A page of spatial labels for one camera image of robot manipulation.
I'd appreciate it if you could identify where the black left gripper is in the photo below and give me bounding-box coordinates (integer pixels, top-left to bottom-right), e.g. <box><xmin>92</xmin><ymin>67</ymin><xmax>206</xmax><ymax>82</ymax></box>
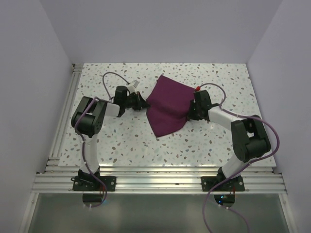
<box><xmin>123</xmin><ymin>91</ymin><xmax>150</xmax><ymax>111</ymax></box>

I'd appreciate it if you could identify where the purple cloth mat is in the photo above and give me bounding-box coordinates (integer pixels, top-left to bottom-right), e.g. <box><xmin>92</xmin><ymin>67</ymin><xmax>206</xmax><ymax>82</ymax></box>
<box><xmin>146</xmin><ymin>75</ymin><xmax>194</xmax><ymax>137</ymax></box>

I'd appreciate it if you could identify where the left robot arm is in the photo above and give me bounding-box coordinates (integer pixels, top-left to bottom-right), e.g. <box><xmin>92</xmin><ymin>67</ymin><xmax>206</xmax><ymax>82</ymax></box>
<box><xmin>71</xmin><ymin>86</ymin><xmax>150</xmax><ymax>191</ymax></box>

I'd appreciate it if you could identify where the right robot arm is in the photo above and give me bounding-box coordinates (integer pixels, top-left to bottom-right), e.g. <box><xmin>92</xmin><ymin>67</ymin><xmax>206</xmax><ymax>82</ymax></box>
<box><xmin>188</xmin><ymin>90</ymin><xmax>271</xmax><ymax>191</ymax></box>

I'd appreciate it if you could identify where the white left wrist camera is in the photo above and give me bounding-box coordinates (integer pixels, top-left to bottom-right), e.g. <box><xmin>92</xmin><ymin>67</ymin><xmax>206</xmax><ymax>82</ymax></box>
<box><xmin>127</xmin><ymin>80</ymin><xmax>139</xmax><ymax>93</ymax></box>

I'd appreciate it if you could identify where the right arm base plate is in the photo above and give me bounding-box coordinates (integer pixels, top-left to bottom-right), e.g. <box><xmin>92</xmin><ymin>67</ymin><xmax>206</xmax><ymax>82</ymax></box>
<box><xmin>201</xmin><ymin>176</ymin><xmax>245</xmax><ymax>192</ymax></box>

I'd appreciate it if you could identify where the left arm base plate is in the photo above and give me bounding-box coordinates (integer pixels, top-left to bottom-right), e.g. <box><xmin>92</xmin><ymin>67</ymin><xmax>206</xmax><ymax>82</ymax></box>
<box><xmin>70</xmin><ymin>176</ymin><xmax>117</xmax><ymax>192</ymax></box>

